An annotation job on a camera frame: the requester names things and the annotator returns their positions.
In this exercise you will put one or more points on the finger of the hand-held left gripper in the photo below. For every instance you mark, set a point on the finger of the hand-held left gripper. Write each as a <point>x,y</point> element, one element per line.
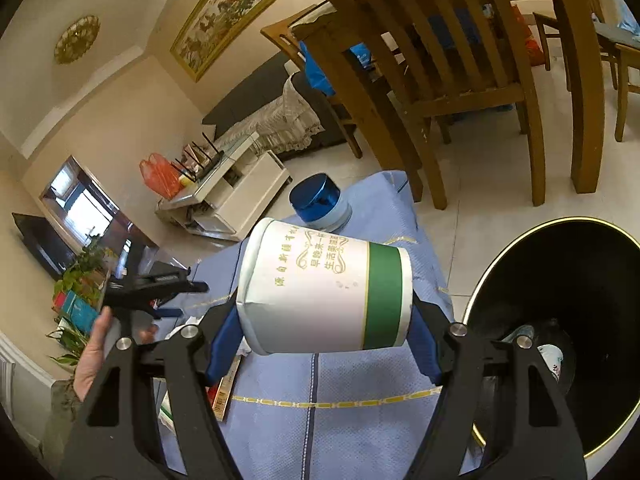
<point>150,311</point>
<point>160,284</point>

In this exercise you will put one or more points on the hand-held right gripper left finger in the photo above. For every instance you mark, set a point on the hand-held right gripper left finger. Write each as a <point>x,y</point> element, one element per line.
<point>222,345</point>

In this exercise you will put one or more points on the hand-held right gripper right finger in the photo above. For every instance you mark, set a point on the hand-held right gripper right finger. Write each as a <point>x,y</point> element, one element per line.
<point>425,345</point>

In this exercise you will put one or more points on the red packet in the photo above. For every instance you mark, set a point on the red packet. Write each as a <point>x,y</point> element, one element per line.
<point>222,395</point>

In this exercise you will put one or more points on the white paper cup green band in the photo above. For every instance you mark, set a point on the white paper cup green band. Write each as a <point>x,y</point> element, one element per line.
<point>310,300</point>

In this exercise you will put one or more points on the black trash bin gold rim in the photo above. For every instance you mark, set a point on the black trash bin gold rim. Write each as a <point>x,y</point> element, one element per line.
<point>575,270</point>

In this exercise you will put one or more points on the person's left forearm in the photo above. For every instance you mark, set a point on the person's left forearm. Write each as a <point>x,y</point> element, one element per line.
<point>62,425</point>

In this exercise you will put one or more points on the person's left hand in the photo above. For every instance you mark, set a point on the person's left hand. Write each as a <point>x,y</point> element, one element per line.
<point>92,360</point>

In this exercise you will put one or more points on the teal gift box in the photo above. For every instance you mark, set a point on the teal gift box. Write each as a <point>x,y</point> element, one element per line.
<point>80,307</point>

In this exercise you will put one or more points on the green pothos plant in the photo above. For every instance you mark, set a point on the green pothos plant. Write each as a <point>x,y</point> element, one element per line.
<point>87,265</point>

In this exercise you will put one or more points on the white green packet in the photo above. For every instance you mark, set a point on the white green packet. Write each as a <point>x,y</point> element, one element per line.
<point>165,410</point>

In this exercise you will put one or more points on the blue striped tablecloth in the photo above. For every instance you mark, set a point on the blue striped tablecloth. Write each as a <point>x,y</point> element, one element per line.
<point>350,410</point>

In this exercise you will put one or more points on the orange plastic bag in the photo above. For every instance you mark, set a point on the orange plastic bag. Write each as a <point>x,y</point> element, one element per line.
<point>160,177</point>

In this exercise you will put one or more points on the white coffee table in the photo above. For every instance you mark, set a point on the white coffee table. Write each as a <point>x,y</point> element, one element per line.
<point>240,195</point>

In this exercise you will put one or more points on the black flat television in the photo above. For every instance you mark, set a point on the black flat television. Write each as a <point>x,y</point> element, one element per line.
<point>40,247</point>

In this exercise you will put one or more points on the white plastic wrapper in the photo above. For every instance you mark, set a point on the white plastic wrapper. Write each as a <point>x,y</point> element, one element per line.
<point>552,360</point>

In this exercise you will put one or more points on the black wifi router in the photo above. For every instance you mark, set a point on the black wifi router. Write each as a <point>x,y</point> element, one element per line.
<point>210,165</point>

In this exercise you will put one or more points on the blue lid glass jar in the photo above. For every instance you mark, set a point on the blue lid glass jar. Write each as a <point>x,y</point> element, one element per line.
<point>315,195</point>

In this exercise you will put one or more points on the beige lace sofa cover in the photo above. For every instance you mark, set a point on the beige lace sofa cover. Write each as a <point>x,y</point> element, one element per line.
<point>290,120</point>

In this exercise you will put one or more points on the dark grey sofa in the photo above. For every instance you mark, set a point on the dark grey sofa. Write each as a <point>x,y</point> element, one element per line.
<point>250,85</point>

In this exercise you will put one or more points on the gold ceiling lamp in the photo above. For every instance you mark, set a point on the gold ceiling lamp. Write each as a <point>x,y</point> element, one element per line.
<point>76,39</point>

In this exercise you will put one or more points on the blue shopping bag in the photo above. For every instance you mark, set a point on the blue shopping bag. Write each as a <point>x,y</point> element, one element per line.
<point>315,70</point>

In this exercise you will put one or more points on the wooden slat back dining chair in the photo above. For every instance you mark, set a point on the wooden slat back dining chair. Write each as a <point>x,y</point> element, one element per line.
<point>450,65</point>

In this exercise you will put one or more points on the wooden dining table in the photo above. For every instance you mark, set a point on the wooden dining table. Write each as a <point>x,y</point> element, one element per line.
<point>590,110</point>

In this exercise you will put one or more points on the red plastic bag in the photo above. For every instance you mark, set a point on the red plastic bag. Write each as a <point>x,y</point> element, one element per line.
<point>527,40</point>

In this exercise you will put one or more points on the wooden chair grey cushion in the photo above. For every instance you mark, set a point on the wooden chair grey cushion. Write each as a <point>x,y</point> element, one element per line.
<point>625,90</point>

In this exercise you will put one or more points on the light blue printed cloth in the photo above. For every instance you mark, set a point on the light blue printed cloth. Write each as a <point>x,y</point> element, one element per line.
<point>631,15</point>

